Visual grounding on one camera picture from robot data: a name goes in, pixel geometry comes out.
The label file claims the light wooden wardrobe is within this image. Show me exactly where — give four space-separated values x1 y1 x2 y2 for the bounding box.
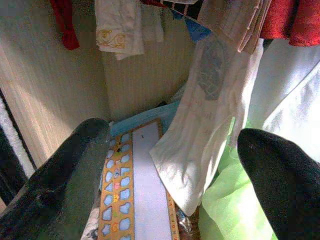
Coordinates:
0 0 198 208

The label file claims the beige striped garment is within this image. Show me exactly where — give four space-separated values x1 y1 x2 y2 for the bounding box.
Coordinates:
197 0 273 53

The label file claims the light green cloth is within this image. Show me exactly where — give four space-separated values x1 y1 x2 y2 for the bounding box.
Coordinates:
198 117 278 240

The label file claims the red towel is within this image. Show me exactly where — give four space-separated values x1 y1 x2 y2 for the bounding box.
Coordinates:
259 0 320 47

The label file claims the white shiny garment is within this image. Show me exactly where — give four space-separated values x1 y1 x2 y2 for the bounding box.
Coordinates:
247 38 320 163

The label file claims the white printed cloth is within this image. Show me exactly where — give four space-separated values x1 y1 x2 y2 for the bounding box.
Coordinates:
149 37 263 217

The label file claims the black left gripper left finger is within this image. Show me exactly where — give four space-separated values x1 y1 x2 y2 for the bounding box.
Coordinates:
0 117 111 240

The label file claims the blue garment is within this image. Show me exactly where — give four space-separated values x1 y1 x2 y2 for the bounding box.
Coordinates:
172 9 213 43

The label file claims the light blue box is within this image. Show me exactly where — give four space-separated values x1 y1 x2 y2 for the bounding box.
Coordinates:
109 102 181 137

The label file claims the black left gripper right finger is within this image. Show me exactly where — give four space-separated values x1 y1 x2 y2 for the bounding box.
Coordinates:
236 128 320 240

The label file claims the colourful yellow-edged children's board book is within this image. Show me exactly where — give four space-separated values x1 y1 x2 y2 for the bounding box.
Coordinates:
96 118 181 240

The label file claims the white fluffy fabric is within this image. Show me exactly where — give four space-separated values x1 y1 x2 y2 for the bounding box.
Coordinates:
0 96 36 180

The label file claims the white garment with gold embroidery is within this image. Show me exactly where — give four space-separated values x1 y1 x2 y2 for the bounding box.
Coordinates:
94 0 165 61

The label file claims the red garment strip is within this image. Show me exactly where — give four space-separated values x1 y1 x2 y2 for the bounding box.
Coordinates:
49 0 81 51

